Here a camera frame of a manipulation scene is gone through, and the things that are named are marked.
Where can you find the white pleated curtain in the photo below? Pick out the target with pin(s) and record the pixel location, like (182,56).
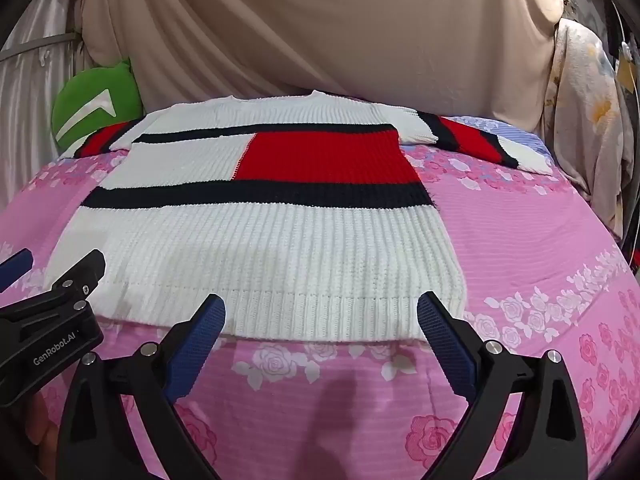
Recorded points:
(27,110)

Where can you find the beige draped cloth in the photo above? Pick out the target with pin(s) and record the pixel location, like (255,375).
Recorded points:
(325,25)

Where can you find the grey metal rail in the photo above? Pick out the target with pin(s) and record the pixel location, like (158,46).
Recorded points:
(35,45)

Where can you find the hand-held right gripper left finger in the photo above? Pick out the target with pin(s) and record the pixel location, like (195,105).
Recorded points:
(199,345)

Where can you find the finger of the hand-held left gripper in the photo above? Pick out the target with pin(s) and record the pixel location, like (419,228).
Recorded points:
(82,267)
(15,266)

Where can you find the person's left hand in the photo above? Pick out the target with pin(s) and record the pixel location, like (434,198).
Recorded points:
(35,430)

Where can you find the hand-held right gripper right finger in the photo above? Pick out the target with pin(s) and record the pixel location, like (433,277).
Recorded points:
(442,345)

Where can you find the pink blue floral bedsheet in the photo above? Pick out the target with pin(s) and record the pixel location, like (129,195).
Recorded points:
(520,260)

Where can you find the green plush pillow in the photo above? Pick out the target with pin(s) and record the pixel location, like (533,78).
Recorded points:
(85,102)

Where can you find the cream floral hanging cloth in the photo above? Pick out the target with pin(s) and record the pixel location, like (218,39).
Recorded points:
(585,110)

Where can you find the white red navy knit sweater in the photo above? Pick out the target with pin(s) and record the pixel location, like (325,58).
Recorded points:
(280,255)

